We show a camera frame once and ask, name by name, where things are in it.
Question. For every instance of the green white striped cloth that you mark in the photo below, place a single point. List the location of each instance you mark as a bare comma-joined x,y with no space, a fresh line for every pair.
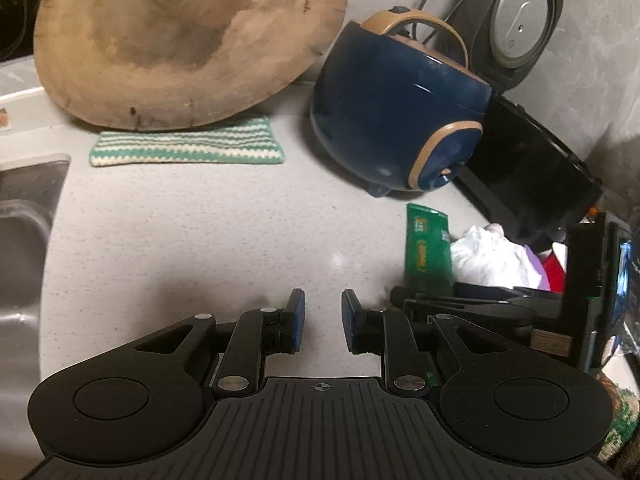
190,145

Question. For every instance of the round wooden cutting board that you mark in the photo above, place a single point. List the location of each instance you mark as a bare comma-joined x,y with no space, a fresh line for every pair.
175,50

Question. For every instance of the black rice cooker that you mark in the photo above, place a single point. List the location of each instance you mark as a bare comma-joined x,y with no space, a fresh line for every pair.
525,170

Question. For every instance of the green packet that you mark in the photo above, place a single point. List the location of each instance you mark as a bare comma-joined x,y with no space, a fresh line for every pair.
425,250

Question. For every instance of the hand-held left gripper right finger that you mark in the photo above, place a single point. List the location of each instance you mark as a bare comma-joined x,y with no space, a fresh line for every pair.
348,325

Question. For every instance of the stainless steel sink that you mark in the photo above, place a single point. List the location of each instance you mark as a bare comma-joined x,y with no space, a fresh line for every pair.
20,240

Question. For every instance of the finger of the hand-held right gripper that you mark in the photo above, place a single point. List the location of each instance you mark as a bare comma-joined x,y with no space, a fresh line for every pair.
490,317
475,292

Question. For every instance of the white plastic box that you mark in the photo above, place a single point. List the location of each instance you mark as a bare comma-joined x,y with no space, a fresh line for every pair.
15,85

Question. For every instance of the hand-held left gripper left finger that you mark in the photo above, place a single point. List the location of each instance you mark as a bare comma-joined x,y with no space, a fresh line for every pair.
298,320

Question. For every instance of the blue electric cooker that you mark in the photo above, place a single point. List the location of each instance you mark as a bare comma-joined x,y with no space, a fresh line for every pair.
390,110

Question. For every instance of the white plastic bag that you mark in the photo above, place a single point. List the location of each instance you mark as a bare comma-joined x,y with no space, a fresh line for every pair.
490,260

